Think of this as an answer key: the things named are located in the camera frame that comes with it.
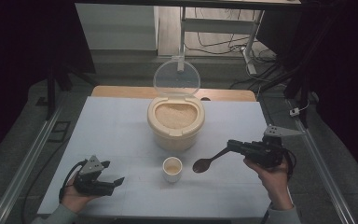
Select metal floor rail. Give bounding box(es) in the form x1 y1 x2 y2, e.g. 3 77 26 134
287 98 358 224
0 102 63 224

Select brown wooden spoon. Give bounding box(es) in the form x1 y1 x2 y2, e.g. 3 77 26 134
192 147 233 175

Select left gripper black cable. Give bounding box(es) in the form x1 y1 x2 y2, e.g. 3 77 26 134
58 159 89 201

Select white desk frame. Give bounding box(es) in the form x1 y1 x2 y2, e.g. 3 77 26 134
176 6 266 76

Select white cup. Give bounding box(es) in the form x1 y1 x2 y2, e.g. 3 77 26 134
162 156 184 184

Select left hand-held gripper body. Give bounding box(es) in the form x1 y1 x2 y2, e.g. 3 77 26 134
74 154 116 197

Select person's left hand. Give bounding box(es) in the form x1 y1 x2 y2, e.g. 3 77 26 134
61 178 100 215

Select uncooked rice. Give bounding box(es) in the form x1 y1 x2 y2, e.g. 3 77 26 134
154 103 198 130

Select clear round container lid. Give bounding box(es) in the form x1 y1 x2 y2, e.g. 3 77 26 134
153 59 201 97

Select beige rice container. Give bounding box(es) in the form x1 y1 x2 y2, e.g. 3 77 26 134
146 95 206 152

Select white panel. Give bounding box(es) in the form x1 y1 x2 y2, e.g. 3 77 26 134
75 3 159 51

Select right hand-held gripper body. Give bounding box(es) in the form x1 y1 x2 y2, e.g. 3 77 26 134
245 124 306 169

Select black stand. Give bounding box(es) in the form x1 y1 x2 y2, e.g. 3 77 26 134
260 31 323 129
45 59 98 121

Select person's right hand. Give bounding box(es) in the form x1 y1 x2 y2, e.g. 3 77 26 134
243 157 294 211

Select black floor cables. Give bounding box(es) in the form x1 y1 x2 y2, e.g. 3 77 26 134
185 7 282 91

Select white table mat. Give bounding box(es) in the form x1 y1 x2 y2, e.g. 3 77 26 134
36 96 274 218

